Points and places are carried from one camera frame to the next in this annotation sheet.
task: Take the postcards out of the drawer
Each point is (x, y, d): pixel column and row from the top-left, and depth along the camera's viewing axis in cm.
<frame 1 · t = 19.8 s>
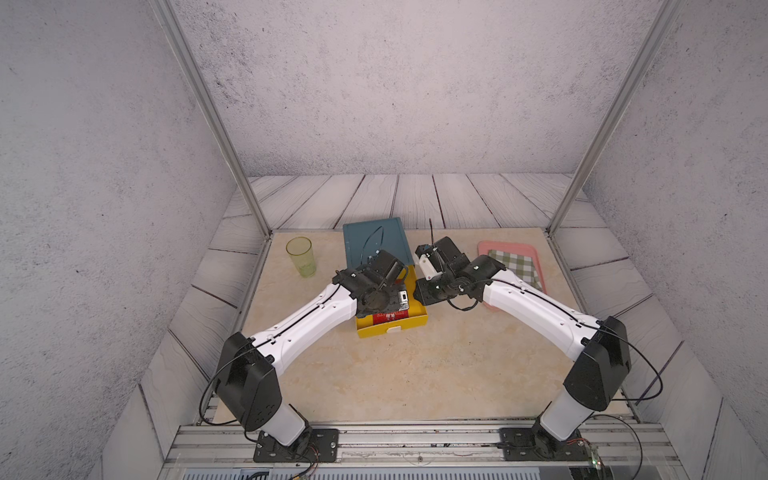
left hand: (398, 304, 81), fingers open
right hand: (417, 294, 80), fingers open
teal drawer cabinet: (362, 239, 90), point 24 cm above the table
yellow top drawer: (417, 314, 77), point 20 cm above the table
red postcards: (389, 316, 83), point 15 cm above the table
green translucent plastic cup: (300, 249, 101), point 14 cm above the table
pink plastic tray: (518, 249, 118), on the table

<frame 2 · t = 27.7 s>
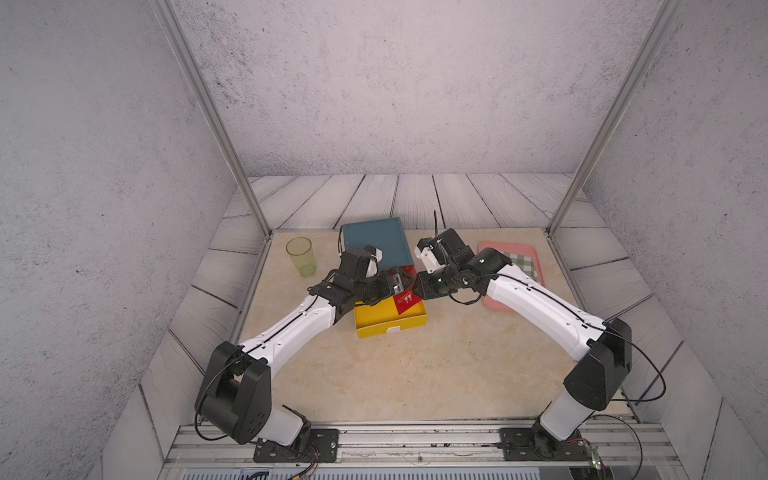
left hand: (409, 285, 80), fingers open
right hand: (415, 290, 78), fingers open
red postcards: (406, 300, 82), point 18 cm above the table
the other named things where they were.

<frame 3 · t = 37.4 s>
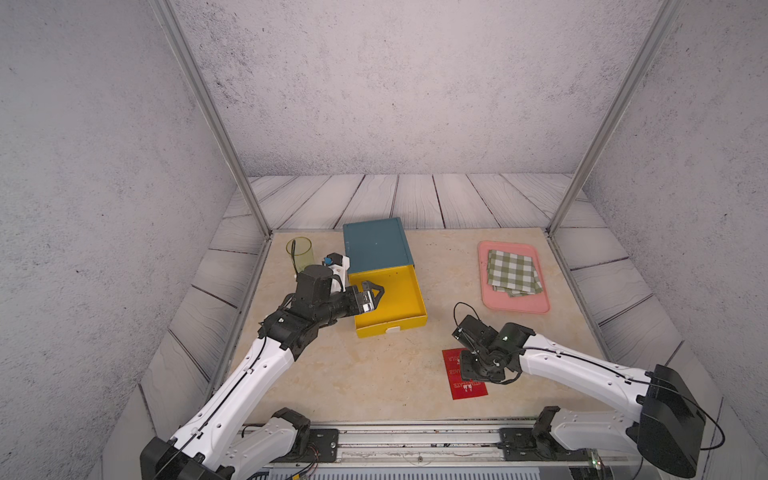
left hand: (376, 293, 73), fingers open
right hand: (469, 374, 79), fingers open
red postcards: (461, 389, 84), on the table
the other named things where they were.

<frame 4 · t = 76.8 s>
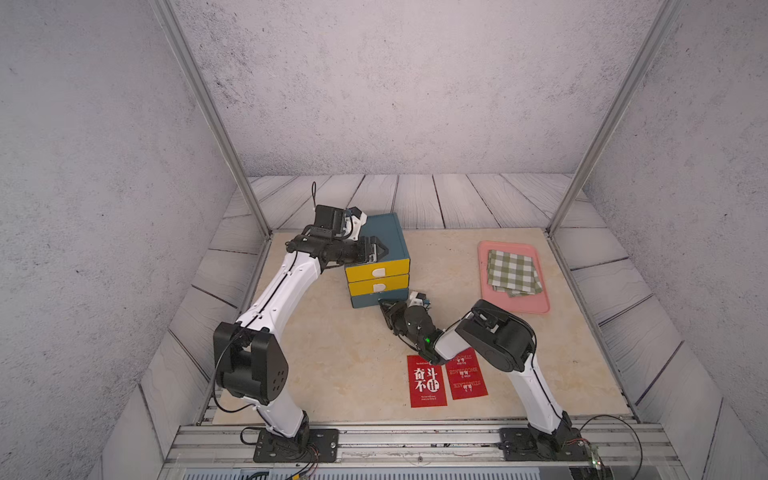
left hand: (383, 251, 82), fingers open
right hand: (377, 303, 93), fingers open
yellow top drawer: (379, 270, 85), point 21 cm above the table
yellow middle drawer: (399, 282, 92), point 13 cm above the table
red postcard white characters: (426, 383, 84), on the table
